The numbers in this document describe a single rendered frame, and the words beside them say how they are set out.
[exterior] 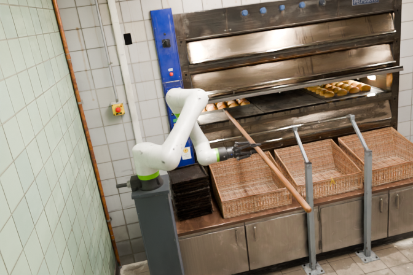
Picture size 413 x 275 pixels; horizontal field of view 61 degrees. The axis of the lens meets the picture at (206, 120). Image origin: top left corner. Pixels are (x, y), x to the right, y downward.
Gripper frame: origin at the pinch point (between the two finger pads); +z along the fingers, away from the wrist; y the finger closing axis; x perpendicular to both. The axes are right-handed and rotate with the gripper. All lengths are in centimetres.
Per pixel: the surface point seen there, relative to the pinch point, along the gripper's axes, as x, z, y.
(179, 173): -45, -52, 29
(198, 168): -48, -36, 29
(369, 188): -9, 88, 54
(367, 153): -9, 87, 25
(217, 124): -68, -13, 2
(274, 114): -68, 38, 2
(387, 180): -23, 114, 60
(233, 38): -70, 9, -67
